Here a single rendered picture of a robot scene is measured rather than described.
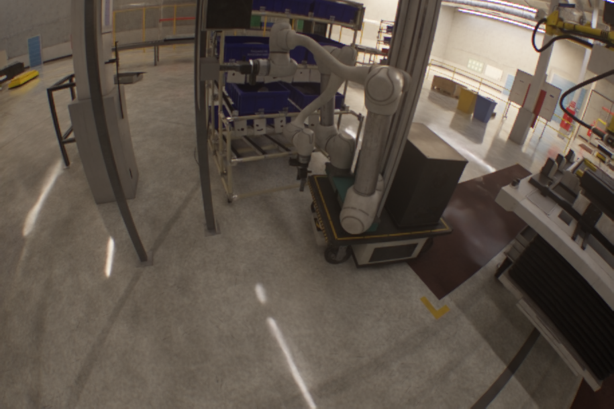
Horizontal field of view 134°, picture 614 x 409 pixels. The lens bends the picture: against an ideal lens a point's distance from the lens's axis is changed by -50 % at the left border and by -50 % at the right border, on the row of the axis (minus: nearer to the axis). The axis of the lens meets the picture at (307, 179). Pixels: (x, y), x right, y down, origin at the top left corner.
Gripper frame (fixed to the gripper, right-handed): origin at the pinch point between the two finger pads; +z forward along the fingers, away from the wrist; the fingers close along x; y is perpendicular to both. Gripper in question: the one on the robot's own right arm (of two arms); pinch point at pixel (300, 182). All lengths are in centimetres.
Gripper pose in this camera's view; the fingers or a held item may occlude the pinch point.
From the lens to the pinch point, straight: 176.0
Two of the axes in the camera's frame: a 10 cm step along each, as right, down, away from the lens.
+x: -1.7, -5.6, 8.1
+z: -1.3, 8.3, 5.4
